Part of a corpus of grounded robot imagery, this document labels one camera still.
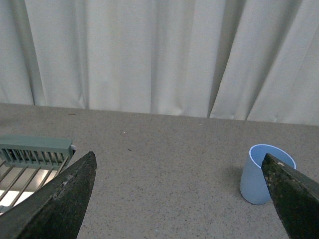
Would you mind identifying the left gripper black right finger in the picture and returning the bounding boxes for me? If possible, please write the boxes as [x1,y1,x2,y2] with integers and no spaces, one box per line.
[261,153,319,239]

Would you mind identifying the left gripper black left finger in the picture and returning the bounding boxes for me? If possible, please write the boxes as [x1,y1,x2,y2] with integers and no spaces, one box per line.
[0,151,97,239]

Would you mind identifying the blue plastic cup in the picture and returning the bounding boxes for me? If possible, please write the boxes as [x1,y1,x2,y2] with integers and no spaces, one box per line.
[240,144,296,205]

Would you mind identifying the green dish drying rack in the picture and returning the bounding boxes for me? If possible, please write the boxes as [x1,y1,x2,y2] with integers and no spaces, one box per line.
[0,135,76,214]

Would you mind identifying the white pleated curtain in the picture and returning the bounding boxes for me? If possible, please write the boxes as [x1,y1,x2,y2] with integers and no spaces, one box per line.
[0,0,319,125]

